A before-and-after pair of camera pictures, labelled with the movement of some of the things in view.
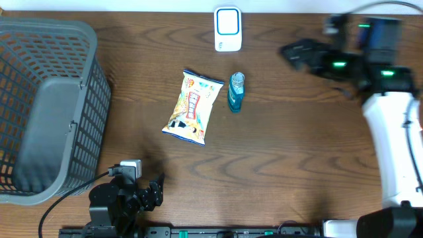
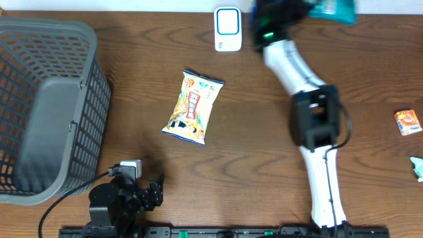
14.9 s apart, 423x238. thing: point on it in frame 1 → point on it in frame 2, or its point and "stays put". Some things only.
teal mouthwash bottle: x=236 y=91 → x=342 y=11
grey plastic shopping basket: x=55 y=109 stays put
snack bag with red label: x=189 y=119 stays put
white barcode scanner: x=228 y=29 stays put
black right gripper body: x=337 y=63 → x=289 y=12
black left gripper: x=155 y=191 stays put
